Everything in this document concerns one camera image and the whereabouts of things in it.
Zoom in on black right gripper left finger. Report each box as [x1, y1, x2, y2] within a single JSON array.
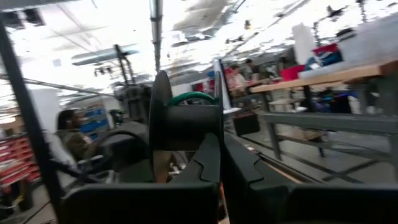
[[60, 133, 222, 224]]

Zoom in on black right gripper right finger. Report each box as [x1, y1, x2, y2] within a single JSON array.
[[222, 133, 398, 224]]

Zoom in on black plastic cord spool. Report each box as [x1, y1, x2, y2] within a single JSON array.
[[148, 70, 225, 184]]

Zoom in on teal cord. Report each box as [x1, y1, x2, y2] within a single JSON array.
[[167, 91, 218, 106]]

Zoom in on grey metal cart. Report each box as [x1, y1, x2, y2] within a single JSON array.
[[262, 77, 398, 175]]

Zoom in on person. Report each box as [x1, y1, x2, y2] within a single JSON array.
[[55, 108, 100, 162], [245, 58, 265, 82], [226, 63, 249, 97]]

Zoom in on black case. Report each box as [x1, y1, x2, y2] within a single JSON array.
[[233, 111, 261, 136]]

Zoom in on wooden table with red leg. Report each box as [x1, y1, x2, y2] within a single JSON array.
[[250, 60, 398, 114]]

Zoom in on red storage bin shelf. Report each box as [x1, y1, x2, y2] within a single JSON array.
[[0, 133, 41, 187]]

